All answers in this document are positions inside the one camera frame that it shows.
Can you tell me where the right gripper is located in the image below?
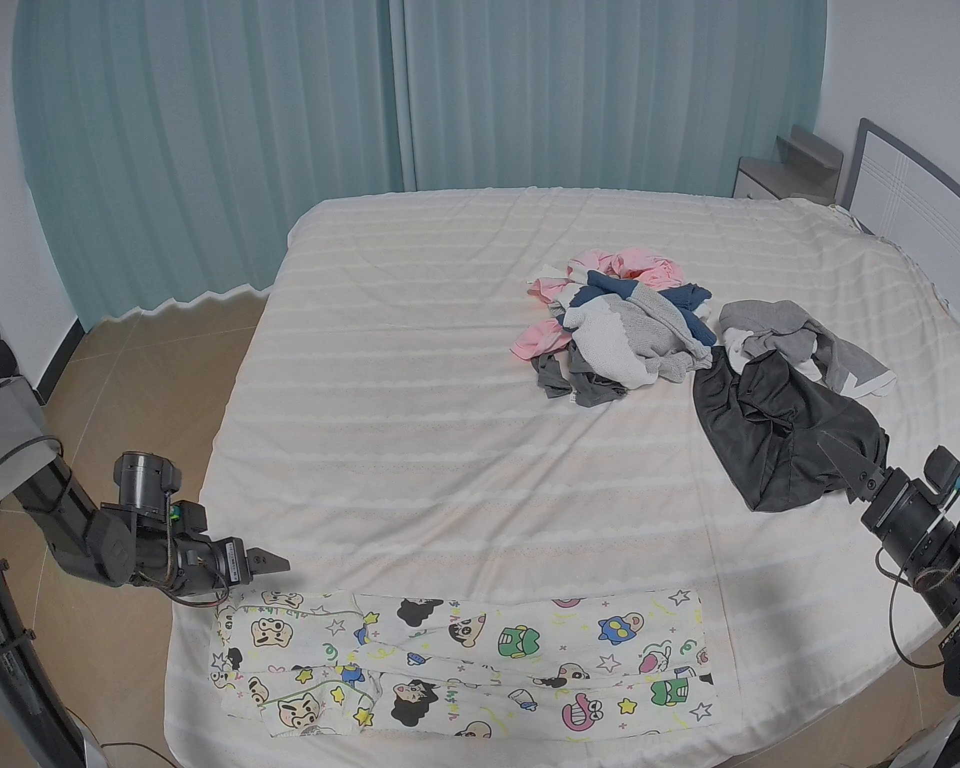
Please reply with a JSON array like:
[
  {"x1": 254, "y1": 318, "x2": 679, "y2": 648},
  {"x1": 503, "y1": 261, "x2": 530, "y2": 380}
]
[{"x1": 813, "y1": 433, "x2": 948, "y2": 560}]

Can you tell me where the pile of clothes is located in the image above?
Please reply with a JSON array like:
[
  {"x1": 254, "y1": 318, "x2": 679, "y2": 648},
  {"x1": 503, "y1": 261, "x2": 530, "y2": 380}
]
[{"x1": 512, "y1": 246, "x2": 715, "y2": 410}]

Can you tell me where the black garment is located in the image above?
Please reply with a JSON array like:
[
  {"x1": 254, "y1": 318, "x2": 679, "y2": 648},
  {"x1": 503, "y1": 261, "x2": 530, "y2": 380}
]
[{"x1": 691, "y1": 348, "x2": 890, "y2": 513}]

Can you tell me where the blue-green curtain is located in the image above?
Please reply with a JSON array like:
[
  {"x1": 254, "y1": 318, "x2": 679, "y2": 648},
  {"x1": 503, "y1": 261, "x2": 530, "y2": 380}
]
[
  {"x1": 13, "y1": 0, "x2": 410, "y2": 331},
  {"x1": 390, "y1": 0, "x2": 828, "y2": 200}
]

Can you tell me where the grey and white garment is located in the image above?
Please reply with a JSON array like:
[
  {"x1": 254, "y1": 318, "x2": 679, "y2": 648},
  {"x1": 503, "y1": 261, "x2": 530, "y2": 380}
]
[{"x1": 718, "y1": 300, "x2": 897, "y2": 399}]

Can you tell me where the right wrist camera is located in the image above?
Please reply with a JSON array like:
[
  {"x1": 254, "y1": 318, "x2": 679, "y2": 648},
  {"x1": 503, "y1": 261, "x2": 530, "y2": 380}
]
[{"x1": 924, "y1": 446, "x2": 960, "y2": 498}]

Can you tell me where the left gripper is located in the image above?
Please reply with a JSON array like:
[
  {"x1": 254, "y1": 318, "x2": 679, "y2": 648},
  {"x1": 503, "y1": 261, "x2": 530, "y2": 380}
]
[{"x1": 183, "y1": 536, "x2": 292, "y2": 594}]

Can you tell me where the white printed pyjama top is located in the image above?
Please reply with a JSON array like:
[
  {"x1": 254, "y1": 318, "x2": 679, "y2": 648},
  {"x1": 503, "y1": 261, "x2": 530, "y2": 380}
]
[{"x1": 208, "y1": 588, "x2": 723, "y2": 744}]

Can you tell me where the bed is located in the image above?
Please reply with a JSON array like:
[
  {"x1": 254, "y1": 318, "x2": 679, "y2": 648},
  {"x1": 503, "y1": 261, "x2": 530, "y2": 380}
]
[{"x1": 161, "y1": 118, "x2": 960, "y2": 768}]

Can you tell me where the black cable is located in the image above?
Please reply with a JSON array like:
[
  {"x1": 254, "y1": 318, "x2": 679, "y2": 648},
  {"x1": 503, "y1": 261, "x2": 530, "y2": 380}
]
[
  {"x1": 873, "y1": 547, "x2": 952, "y2": 670},
  {"x1": 101, "y1": 742, "x2": 162, "y2": 768}
]

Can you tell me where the grey bedside table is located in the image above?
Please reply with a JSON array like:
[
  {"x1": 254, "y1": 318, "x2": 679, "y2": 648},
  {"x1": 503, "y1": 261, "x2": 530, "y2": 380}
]
[{"x1": 733, "y1": 125, "x2": 845, "y2": 207}]

